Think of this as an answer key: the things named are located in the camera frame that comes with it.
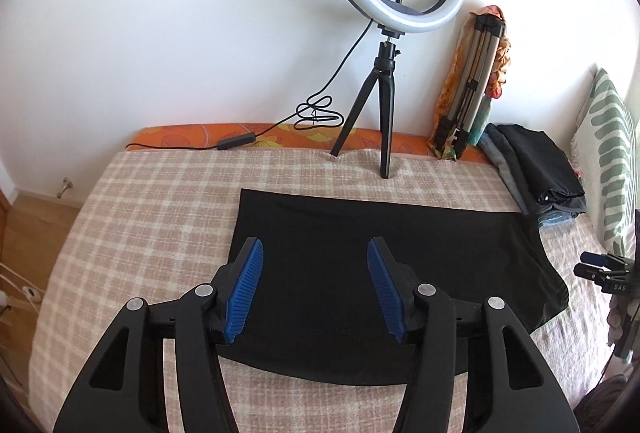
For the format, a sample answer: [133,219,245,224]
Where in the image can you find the folded silver tripod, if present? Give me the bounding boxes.
[434,13,505,160]

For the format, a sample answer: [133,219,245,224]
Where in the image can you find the black ring light cable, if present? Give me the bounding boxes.
[125,20,373,151]

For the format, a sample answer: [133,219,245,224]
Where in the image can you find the white power cable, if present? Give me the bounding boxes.
[0,263,43,314]

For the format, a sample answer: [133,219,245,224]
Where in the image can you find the orange patterned mattress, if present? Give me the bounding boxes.
[131,126,493,164]

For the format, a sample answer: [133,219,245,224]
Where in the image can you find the folded grey garment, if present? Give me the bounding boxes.
[479,123,531,214]

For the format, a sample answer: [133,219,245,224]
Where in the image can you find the dark cloth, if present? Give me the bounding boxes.
[572,375,636,433]

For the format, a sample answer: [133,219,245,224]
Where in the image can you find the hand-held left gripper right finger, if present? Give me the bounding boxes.
[366,237,576,433]

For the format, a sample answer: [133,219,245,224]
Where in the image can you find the folded tripod in patterned bag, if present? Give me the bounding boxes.
[427,4,512,161]

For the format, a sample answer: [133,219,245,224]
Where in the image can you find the small black tripod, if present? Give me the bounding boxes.
[330,27,405,179]

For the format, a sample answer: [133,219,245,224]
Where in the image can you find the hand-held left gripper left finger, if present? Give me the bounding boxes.
[52,237,265,433]

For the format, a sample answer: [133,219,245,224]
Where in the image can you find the stack of dark folded clothes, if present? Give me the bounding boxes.
[492,124,587,216]

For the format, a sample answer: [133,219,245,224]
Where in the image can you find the white green leaf pillow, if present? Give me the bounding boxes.
[570,68,638,259]

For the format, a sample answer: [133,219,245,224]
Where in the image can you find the folded blue garment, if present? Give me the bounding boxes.
[537,210,576,229]

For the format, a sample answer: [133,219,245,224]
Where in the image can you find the black pants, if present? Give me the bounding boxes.
[215,188,570,386]

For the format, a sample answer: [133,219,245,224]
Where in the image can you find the checked beige blanket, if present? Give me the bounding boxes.
[27,147,621,433]

